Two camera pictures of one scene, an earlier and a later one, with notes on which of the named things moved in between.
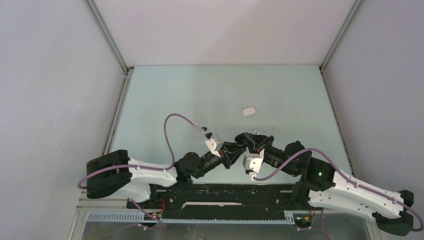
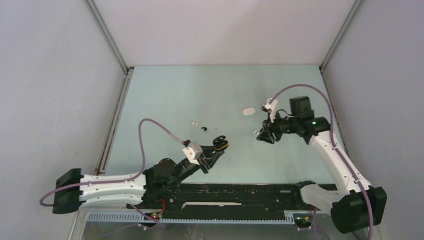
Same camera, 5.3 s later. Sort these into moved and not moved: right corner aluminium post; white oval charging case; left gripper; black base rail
Moved: left gripper
Not moved: right corner aluminium post; white oval charging case; black base rail
